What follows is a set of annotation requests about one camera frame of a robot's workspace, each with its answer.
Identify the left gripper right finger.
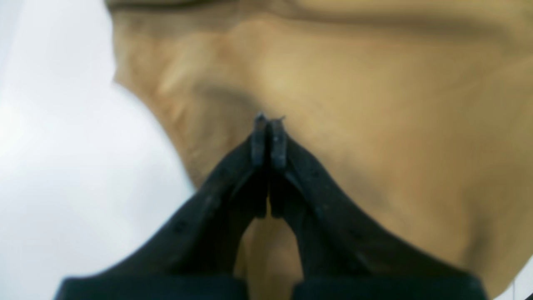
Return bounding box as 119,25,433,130
269,120,487,300

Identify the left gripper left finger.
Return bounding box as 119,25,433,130
55,114,269,300

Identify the brown t-shirt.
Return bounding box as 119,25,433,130
105,0,532,298

